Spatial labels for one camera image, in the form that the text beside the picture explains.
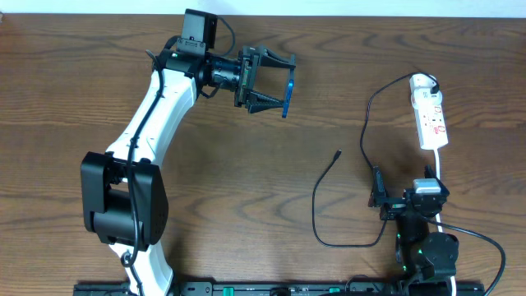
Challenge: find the white power strip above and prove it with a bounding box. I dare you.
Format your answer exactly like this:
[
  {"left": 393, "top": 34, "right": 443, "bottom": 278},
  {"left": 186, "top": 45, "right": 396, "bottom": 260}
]
[{"left": 409, "top": 73, "right": 449, "bottom": 150}]

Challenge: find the black charger cable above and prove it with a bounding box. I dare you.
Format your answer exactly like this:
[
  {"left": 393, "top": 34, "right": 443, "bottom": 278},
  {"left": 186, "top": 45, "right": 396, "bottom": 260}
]
[{"left": 311, "top": 71, "right": 441, "bottom": 248}]

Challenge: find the blue Galaxy smartphone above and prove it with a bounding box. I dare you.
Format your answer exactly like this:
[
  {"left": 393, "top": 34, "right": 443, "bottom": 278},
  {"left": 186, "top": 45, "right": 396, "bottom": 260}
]
[{"left": 282, "top": 79, "right": 294, "bottom": 118}]

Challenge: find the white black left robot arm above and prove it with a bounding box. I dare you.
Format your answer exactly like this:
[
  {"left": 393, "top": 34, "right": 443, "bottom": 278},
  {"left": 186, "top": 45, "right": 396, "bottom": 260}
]
[{"left": 73, "top": 35, "right": 296, "bottom": 295}]

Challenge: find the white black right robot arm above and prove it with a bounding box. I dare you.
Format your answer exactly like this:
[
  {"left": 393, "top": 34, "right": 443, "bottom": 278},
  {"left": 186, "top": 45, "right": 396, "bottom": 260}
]
[{"left": 369, "top": 165, "right": 459, "bottom": 282}]

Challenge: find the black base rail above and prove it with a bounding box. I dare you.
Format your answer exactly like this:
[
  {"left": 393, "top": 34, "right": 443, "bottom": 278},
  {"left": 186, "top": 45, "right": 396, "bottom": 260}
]
[{"left": 72, "top": 280, "right": 485, "bottom": 296}]

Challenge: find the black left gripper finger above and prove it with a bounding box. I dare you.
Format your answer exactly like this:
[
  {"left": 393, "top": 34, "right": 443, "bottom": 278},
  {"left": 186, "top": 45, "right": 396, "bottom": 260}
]
[
  {"left": 257, "top": 46, "right": 296, "bottom": 69},
  {"left": 246, "top": 90, "right": 284, "bottom": 113}
]

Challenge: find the white power strip cord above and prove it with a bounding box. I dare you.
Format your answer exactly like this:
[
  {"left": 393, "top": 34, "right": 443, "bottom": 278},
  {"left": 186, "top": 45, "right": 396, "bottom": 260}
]
[{"left": 433, "top": 148, "right": 458, "bottom": 296}]

